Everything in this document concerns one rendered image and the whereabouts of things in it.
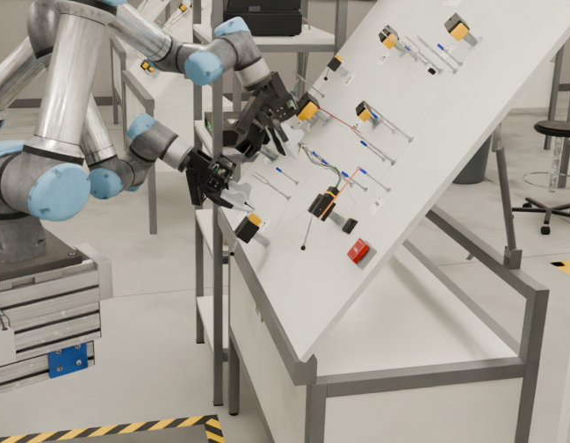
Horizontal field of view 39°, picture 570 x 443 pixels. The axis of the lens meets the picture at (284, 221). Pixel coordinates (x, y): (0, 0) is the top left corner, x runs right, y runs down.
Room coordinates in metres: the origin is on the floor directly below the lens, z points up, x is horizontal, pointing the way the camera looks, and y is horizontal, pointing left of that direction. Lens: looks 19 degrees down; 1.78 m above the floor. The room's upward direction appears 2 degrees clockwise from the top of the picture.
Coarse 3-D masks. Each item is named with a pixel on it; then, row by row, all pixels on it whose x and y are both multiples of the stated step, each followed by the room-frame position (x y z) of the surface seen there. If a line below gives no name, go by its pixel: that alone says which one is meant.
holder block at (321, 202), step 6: (318, 198) 1.99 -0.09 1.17; (324, 198) 1.96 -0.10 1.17; (312, 204) 1.99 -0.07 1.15; (318, 204) 1.96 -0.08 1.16; (324, 204) 1.96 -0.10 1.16; (312, 210) 1.96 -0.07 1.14; (318, 210) 1.95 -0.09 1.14; (324, 210) 1.96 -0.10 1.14; (330, 210) 1.97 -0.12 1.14; (318, 216) 1.95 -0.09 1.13; (324, 216) 1.96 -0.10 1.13
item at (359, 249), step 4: (360, 240) 1.78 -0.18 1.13; (356, 244) 1.78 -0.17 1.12; (360, 244) 1.77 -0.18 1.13; (364, 244) 1.75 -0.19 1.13; (352, 248) 1.78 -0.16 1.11; (356, 248) 1.77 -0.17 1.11; (360, 248) 1.75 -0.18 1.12; (364, 248) 1.75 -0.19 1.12; (368, 248) 1.75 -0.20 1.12; (348, 252) 1.78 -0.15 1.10; (352, 252) 1.77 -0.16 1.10; (356, 252) 1.75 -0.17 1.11; (360, 252) 1.74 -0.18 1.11; (364, 252) 1.75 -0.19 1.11; (352, 256) 1.76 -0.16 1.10; (356, 256) 1.74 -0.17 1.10; (360, 256) 1.74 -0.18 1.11; (352, 260) 1.74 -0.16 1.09; (356, 260) 1.74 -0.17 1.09
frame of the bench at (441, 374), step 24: (432, 264) 2.47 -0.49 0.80; (456, 288) 2.27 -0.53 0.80; (480, 312) 2.11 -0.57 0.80; (504, 336) 1.96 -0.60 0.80; (240, 360) 2.57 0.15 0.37; (480, 360) 1.82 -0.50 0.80; (504, 360) 1.83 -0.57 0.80; (312, 384) 1.68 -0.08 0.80; (336, 384) 1.70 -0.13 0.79; (360, 384) 1.71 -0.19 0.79; (384, 384) 1.73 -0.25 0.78; (408, 384) 1.74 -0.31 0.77; (432, 384) 1.76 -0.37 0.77; (528, 384) 1.82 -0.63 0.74; (312, 408) 1.68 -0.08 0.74; (528, 408) 1.82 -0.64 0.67; (312, 432) 1.68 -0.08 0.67; (528, 432) 1.82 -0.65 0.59
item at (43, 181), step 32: (64, 0) 1.55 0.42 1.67; (96, 0) 1.55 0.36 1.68; (64, 32) 1.54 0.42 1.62; (96, 32) 1.56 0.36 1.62; (64, 64) 1.52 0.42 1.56; (96, 64) 1.56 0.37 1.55; (64, 96) 1.51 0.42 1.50; (64, 128) 1.49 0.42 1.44; (32, 160) 1.46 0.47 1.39; (64, 160) 1.47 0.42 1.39; (32, 192) 1.43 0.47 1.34; (64, 192) 1.45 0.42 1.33
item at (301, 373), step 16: (224, 224) 2.67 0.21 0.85; (240, 256) 2.37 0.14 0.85; (256, 288) 2.11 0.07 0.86; (256, 304) 2.11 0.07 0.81; (272, 320) 1.91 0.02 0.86; (272, 336) 1.90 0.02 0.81; (288, 352) 1.74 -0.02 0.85; (288, 368) 1.73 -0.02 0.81; (304, 368) 1.68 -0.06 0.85; (304, 384) 1.68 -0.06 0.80
